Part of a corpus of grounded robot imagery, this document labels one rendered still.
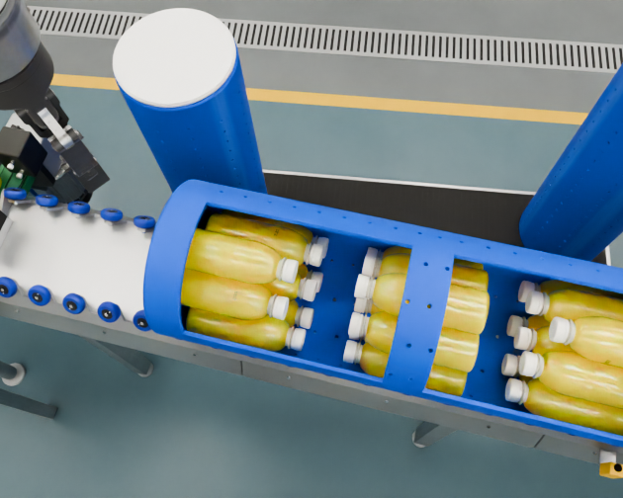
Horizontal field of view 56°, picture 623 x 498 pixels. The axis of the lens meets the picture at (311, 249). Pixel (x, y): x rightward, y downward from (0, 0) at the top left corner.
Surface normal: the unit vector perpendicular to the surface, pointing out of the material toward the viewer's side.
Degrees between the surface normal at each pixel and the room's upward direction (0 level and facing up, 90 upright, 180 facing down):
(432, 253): 21
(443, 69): 0
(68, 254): 0
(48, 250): 0
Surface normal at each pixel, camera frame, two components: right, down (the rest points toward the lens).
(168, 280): -0.16, 0.18
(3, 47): 0.75, 0.61
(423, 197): -0.03, -0.39
